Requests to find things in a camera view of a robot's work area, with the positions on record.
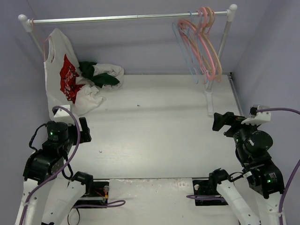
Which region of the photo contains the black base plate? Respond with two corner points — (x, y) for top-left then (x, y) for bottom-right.
(75, 180), (110, 209)
(193, 180), (228, 206)

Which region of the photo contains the pink wire hanger left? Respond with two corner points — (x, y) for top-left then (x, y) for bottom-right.
(29, 18), (51, 62)

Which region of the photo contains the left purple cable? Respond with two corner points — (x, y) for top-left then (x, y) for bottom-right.
(18, 105), (126, 225)

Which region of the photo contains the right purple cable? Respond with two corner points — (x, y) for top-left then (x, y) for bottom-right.
(186, 105), (300, 225)

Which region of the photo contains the light blue hanger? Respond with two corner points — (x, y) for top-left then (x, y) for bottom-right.
(172, 22), (199, 84)

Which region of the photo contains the purple cable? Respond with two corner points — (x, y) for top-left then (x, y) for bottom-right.
(186, 105), (300, 225)
(18, 105), (126, 225)

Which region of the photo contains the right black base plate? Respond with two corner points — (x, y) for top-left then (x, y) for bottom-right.
(193, 180), (228, 206)

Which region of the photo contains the white red print t shirt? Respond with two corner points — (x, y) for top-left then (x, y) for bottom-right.
(44, 28), (105, 119)

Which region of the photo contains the metal clothes rack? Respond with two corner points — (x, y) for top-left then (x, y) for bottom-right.
(18, 4), (238, 117)

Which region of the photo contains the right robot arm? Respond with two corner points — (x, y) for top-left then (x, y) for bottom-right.
(207, 109), (285, 225)

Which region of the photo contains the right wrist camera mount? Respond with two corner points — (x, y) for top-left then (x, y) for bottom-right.
(241, 105), (271, 125)

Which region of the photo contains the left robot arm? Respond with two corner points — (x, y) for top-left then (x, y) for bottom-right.
(15, 117), (94, 225)

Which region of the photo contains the green and white t shirt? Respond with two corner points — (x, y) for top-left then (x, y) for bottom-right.
(79, 61), (124, 89)

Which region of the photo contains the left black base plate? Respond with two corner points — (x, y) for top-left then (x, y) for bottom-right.
(75, 180), (110, 209)

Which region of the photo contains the pink plastic hanger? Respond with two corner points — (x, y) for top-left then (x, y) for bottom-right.
(173, 7), (223, 84)

